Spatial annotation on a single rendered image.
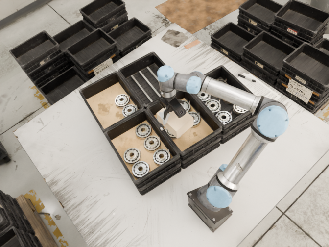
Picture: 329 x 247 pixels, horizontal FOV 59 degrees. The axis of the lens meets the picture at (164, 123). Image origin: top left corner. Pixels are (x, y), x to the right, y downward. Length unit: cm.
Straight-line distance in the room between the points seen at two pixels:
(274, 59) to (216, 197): 178
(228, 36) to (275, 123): 210
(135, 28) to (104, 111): 144
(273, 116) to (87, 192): 122
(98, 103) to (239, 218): 117
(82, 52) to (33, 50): 54
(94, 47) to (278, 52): 175
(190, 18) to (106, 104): 214
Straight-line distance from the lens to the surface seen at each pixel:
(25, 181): 301
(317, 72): 270
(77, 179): 197
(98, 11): 342
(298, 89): 265
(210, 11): 395
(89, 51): 296
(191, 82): 126
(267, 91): 219
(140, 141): 181
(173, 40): 253
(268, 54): 290
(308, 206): 263
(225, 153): 189
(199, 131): 181
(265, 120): 121
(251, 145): 127
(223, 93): 136
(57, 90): 307
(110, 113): 198
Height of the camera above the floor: 239
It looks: 57 degrees down
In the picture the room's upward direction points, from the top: 12 degrees counter-clockwise
